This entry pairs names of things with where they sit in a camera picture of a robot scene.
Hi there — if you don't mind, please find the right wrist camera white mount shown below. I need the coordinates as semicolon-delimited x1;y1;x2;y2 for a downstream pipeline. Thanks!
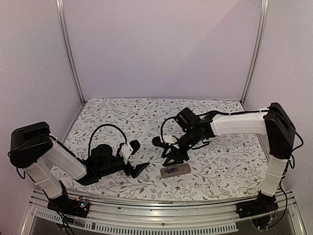
152;135;179;148

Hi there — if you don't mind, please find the left black camera cable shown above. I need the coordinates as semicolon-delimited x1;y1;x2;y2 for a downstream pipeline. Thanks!
88;123;128;152

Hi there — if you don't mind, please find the aluminium frame post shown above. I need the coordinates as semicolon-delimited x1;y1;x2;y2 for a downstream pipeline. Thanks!
55;0;86;105
240;0;268;107

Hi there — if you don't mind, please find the front aluminium rail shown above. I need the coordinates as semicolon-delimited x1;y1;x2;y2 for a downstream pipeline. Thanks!
21;189;307;235

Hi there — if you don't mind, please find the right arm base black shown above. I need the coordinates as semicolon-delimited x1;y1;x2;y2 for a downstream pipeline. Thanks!
236;191;278;218

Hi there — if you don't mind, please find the left aluminium frame post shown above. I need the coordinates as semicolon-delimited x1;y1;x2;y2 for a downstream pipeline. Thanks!
55;0;86;105

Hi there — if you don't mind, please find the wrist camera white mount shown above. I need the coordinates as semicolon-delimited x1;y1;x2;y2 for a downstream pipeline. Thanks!
118;140;140;165
152;135;179;148

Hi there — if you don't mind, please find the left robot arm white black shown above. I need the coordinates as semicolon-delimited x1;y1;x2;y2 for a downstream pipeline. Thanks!
8;122;149;212

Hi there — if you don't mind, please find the black camera cable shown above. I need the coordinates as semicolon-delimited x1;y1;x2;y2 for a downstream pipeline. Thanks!
88;123;128;152
160;116;178;141

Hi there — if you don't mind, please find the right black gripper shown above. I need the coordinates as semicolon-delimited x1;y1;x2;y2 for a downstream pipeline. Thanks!
161;128;200;166

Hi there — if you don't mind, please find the black battery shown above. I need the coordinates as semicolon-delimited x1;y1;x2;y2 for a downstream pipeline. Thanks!
166;167;179;173

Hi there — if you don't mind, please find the floral patterned table mat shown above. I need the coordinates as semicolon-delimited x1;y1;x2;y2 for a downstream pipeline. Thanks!
51;98;268;201

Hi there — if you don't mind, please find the right black camera cable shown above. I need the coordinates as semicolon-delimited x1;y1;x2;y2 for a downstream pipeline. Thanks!
160;116;178;141

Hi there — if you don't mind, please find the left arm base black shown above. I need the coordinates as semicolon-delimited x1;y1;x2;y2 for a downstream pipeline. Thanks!
47;180;90;218

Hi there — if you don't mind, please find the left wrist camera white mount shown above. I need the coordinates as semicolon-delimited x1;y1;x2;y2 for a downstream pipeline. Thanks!
118;140;140;165

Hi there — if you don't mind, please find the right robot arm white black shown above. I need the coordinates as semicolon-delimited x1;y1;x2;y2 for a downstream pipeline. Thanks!
153;103;299;213

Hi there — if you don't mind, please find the right aluminium frame post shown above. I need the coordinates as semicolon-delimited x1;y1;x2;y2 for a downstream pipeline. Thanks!
240;0;268;107

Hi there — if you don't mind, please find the white remote control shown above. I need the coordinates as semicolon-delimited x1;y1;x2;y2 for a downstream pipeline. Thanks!
160;164;191;178

